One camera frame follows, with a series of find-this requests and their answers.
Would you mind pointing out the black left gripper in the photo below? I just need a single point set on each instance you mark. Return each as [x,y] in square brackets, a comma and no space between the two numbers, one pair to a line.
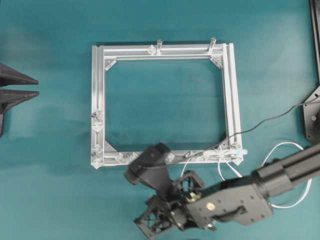
[165,213]

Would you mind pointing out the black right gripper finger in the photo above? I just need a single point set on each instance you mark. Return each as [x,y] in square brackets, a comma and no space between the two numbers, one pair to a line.
[11,98]
[10,76]

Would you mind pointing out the black arm base right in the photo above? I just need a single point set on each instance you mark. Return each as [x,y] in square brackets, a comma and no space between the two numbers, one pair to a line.
[311,114]

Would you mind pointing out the aluminium pin top right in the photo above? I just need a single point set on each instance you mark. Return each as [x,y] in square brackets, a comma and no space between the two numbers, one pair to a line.
[212,44]

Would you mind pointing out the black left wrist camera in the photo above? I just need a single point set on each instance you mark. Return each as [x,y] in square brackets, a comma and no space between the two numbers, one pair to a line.
[148,165]

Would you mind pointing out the aluminium extrusion frame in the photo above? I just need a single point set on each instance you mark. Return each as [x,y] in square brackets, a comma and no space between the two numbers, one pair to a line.
[185,97]

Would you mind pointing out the aluminium pin on frame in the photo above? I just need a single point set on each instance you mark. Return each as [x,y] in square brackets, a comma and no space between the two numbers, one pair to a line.
[159,46]

